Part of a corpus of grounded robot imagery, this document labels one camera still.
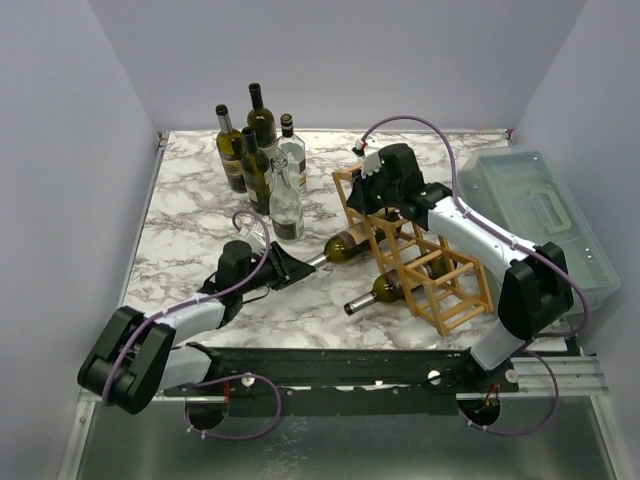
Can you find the green wine bottle cream label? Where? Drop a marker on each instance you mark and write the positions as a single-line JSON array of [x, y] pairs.
[[257, 173]]

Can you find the square clear liquor bottle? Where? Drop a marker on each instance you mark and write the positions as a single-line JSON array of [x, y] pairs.
[[294, 149]]

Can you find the dark green bottle Masini label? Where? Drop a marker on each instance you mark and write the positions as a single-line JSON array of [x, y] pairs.
[[262, 121]]

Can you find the green wine bottle white label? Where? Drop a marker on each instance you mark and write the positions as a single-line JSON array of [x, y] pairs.
[[387, 288]]

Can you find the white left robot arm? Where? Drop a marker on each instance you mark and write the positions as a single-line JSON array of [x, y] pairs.
[[137, 354]]

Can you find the round clear glass bottle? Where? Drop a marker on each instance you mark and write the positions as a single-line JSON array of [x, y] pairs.
[[286, 210]]

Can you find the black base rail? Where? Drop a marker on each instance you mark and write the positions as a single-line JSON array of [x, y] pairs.
[[258, 382]]

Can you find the green bottle Primitivo label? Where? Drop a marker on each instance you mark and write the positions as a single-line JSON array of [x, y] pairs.
[[230, 147]]

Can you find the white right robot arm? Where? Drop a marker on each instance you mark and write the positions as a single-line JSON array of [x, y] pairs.
[[535, 289]]

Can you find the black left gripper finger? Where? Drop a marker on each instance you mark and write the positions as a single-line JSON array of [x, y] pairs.
[[283, 260], [293, 271]]

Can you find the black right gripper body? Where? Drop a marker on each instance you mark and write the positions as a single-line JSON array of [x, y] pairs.
[[358, 198]]

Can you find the translucent plastic storage box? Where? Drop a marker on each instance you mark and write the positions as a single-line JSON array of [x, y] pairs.
[[517, 189]]

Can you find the olive wine bottle brown label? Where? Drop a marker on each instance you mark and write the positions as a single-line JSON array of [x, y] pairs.
[[343, 246]]

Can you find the wooden wine rack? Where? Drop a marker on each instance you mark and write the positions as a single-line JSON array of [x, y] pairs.
[[444, 303]]

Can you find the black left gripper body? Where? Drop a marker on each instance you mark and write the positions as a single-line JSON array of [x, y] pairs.
[[266, 277]]

